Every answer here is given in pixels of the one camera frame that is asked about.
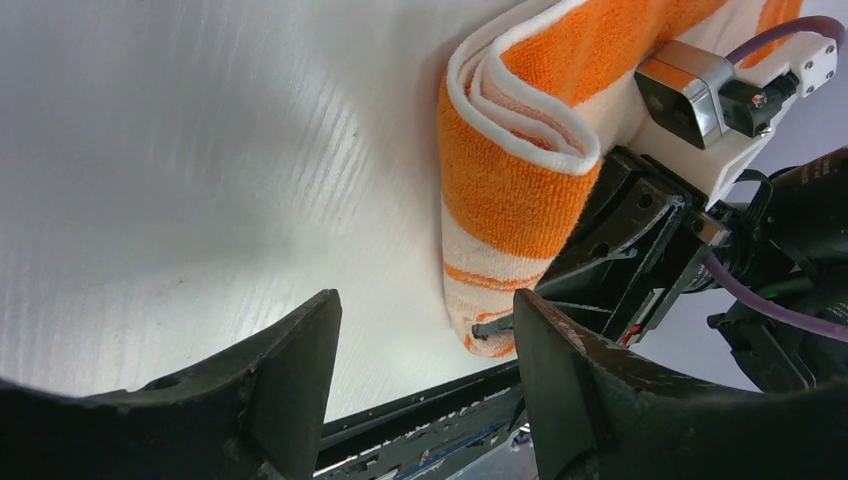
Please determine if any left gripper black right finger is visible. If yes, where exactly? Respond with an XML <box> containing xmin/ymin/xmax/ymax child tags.
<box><xmin>514</xmin><ymin>290</ymin><xmax>761</xmax><ymax>479</ymax></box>

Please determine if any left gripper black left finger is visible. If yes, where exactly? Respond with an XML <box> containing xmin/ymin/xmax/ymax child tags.
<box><xmin>93</xmin><ymin>289</ymin><xmax>342</xmax><ymax>479</ymax></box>

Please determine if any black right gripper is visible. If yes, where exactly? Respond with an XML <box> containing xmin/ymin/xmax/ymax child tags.
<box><xmin>471</xmin><ymin>146</ymin><xmax>730</xmax><ymax>347</ymax></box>

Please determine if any orange and cream cloth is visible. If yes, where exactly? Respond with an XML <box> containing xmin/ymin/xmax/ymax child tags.
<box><xmin>437</xmin><ymin>1</ymin><xmax>801</xmax><ymax>358</ymax></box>

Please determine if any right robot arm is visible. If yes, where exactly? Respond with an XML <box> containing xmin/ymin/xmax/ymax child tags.
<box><xmin>536</xmin><ymin>146</ymin><xmax>847</xmax><ymax>347</ymax></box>

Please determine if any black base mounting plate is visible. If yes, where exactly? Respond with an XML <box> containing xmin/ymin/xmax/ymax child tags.
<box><xmin>313</xmin><ymin>361</ymin><xmax>527</xmax><ymax>480</ymax></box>

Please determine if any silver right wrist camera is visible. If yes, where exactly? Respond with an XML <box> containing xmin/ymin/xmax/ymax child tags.
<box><xmin>634</xmin><ymin>41</ymin><xmax>800</xmax><ymax>150</ymax></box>

